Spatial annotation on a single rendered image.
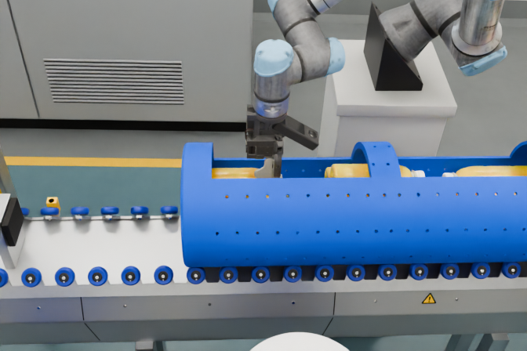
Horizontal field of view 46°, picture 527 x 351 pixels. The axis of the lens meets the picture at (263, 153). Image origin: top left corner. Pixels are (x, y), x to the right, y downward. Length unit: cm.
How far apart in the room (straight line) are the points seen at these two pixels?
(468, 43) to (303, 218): 59
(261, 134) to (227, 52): 164
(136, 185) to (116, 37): 70
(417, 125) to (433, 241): 45
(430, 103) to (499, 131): 193
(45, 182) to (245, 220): 196
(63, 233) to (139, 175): 148
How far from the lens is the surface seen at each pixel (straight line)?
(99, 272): 150
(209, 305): 153
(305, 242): 134
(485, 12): 143
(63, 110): 331
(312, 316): 157
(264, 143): 135
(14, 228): 155
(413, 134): 177
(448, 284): 159
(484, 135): 356
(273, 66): 122
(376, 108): 168
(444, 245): 142
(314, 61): 127
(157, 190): 301
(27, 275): 154
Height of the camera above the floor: 215
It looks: 42 degrees down
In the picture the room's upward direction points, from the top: 3 degrees clockwise
